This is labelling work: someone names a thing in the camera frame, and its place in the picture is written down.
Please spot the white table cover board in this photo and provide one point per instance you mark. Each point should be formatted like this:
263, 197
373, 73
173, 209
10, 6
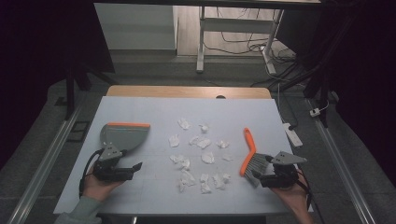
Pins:
162, 199

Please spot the person's right hand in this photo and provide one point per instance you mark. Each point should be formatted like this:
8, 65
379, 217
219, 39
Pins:
292, 199

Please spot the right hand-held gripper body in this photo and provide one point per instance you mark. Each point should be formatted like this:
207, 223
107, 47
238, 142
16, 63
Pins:
284, 172

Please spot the white power strip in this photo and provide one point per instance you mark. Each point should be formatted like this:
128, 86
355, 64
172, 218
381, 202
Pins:
292, 134

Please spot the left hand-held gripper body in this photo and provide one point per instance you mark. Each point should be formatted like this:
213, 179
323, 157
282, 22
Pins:
109, 171

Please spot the orange and grey hand brush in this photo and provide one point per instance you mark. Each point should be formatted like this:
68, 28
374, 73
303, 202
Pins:
249, 155

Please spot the small white adapter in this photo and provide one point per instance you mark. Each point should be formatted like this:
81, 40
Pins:
315, 112

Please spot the person's left hand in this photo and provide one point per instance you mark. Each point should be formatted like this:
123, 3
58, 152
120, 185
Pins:
99, 188

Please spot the white paper scraps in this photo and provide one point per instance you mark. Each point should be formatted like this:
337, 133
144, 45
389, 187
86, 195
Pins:
200, 158

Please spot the white desk frame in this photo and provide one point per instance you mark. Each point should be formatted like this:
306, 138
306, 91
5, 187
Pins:
236, 25

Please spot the black metal stand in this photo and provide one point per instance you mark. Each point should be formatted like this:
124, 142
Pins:
323, 71
70, 90

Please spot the wooden table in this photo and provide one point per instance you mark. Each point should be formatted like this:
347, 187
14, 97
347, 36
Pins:
174, 91

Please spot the white cabinet panel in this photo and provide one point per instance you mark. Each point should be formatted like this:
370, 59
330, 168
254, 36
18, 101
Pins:
137, 28

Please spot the aluminium rail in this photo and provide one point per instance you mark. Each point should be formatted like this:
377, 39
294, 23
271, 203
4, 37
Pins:
342, 161
46, 158

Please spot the black rectangular floor frame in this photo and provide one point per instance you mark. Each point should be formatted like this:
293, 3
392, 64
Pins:
78, 132

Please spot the grey dustpan with orange edge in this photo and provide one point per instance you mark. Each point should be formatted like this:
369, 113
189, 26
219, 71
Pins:
126, 137

